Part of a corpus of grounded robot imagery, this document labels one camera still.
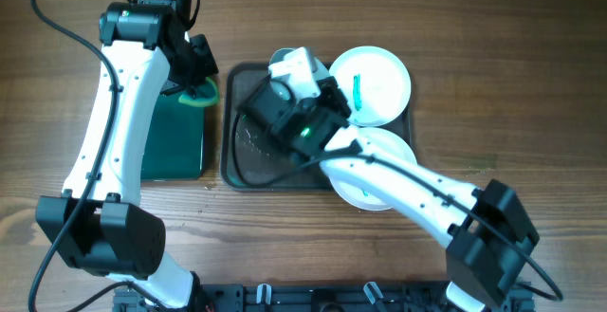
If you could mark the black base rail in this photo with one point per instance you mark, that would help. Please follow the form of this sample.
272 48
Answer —
410 297

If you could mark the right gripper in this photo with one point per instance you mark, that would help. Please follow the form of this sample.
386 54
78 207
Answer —
335 96

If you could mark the green yellow sponge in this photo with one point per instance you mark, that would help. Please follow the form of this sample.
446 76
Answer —
202 95

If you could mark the dark green water tray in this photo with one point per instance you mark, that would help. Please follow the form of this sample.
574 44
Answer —
175 142

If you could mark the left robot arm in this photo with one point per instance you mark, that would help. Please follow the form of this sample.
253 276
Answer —
96 224

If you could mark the dark brown serving tray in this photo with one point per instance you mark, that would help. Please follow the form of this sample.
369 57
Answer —
257 159

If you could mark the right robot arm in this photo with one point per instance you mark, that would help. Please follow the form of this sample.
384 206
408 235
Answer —
486 232

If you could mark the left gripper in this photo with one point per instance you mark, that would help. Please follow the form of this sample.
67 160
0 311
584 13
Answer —
188 72

